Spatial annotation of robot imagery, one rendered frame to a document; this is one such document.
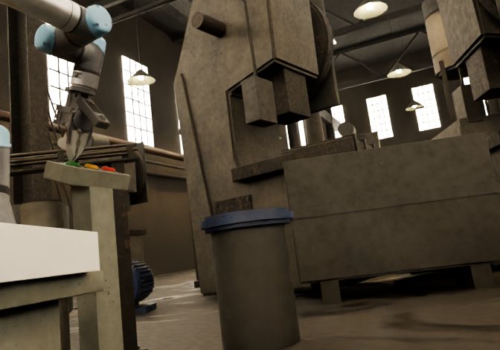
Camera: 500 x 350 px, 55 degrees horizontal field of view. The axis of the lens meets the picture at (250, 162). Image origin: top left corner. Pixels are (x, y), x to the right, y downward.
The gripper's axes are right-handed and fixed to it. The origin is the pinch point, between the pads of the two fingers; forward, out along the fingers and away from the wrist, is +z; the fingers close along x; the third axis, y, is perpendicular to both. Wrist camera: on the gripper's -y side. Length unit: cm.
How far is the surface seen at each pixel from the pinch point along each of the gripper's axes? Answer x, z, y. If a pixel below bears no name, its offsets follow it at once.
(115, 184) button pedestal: -13.2, 5.6, -5.6
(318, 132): -731, -114, 165
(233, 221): -33, 10, -37
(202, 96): -211, -60, 96
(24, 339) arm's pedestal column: 40, 31, -38
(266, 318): -38, 37, -53
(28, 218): 2.4, 19.6, 9.6
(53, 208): -2.4, 15.8, 5.8
